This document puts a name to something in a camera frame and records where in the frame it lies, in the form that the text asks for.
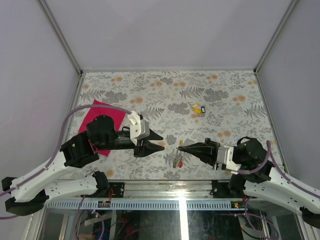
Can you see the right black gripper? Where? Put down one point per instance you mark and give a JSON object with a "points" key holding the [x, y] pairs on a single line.
{"points": [[206, 151]]}

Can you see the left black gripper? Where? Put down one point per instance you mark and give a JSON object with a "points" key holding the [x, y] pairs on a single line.
{"points": [[148, 148]]}

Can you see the metal spiral keyring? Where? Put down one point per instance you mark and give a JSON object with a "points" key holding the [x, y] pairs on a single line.
{"points": [[178, 158]]}

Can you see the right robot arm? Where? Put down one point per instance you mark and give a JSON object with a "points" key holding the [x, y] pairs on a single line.
{"points": [[255, 173]]}

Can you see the pink folded cloth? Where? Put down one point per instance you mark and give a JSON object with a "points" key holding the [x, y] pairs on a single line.
{"points": [[99, 122]]}

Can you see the yellow key tag on table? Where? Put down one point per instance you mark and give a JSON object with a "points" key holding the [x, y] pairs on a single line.
{"points": [[196, 109]]}

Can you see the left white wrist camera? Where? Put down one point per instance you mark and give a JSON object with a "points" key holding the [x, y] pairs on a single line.
{"points": [[138, 128]]}

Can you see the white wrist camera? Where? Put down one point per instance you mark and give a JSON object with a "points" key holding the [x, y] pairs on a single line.
{"points": [[224, 160], [138, 128]]}

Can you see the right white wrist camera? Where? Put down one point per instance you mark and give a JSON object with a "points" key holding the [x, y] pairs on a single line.
{"points": [[224, 160]]}

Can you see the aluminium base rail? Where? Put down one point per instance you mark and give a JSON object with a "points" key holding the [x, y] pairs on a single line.
{"points": [[160, 188]]}

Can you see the white slotted cable duct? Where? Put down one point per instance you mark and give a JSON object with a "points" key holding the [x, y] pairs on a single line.
{"points": [[141, 204]]}

